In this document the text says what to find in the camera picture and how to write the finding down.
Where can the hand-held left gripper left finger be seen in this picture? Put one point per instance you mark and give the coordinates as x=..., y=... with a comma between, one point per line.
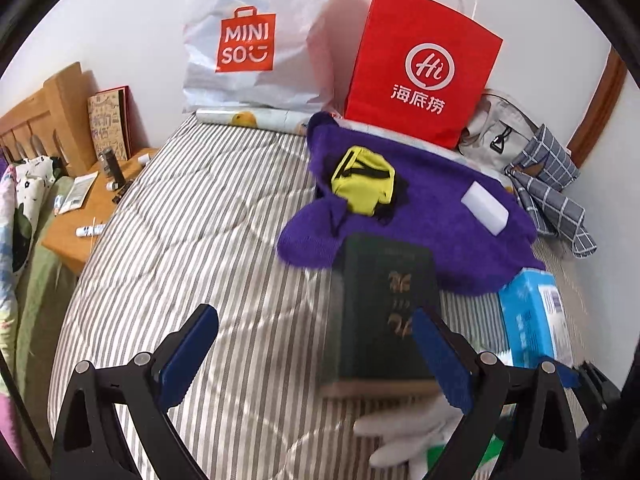
x=186, y=355

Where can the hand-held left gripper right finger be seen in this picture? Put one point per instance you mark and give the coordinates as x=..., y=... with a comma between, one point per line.
x=440, y=355

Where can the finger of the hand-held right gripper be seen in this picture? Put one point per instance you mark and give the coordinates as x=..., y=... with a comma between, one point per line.
x=592, y=377

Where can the white glove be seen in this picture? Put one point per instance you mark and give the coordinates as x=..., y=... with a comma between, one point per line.
x=415, y=430

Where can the dark green book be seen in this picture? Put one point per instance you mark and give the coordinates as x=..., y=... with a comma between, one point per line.
x=380, y=300

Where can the blue tissue pack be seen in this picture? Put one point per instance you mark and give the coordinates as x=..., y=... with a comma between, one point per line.
x=532, y=320

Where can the green tissue packet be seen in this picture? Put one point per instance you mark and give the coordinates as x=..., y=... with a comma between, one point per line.
x=490, y=452

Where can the striped mattress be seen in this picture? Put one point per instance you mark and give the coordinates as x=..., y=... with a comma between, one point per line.
x=200, y=240

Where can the purple towel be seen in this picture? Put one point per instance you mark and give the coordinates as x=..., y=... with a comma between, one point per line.
x=430, y=220

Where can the green bed sheet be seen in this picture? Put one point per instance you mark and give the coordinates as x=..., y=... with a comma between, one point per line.
x=45, y=290

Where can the wooden nightstand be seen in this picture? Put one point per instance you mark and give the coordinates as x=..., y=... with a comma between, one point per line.
x=75, y=245

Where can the small blue white tube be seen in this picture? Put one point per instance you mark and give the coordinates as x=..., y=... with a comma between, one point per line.
x=90, y=230

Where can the yellow pouch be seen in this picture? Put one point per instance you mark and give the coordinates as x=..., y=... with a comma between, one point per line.
x=362, y=180

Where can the grey checked cloth bag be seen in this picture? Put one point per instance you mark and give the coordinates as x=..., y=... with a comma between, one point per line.
x=552, y=190

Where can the white leaflet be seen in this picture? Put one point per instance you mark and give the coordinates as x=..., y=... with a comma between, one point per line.
x=77, y=192

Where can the black cylinder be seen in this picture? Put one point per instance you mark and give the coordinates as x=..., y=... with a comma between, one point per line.
x=110, y=165

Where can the floral blanket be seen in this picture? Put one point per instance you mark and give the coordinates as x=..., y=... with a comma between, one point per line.
x=15, y=240

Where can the beige backpack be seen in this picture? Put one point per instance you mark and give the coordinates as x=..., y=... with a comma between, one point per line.
x=492, y=125

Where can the brown patterned notebook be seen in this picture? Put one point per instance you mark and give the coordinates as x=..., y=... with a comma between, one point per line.
x=107, y=127

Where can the red book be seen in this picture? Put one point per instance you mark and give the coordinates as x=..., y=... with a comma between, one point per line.
x=131, y=120

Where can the rolled white poster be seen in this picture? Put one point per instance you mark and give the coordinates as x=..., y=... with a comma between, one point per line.
x=250, y=120

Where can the wooden headboard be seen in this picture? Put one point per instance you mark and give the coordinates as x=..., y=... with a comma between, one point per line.
x=60, y=110

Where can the red paper bag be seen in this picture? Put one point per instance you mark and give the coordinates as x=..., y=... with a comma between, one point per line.
x=425, y=35

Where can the white plastic shopping bag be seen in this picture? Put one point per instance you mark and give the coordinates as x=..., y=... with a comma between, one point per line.
x=250, y=20

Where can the wooden door frame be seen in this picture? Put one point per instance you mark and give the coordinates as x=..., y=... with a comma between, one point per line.
x=602, y=105

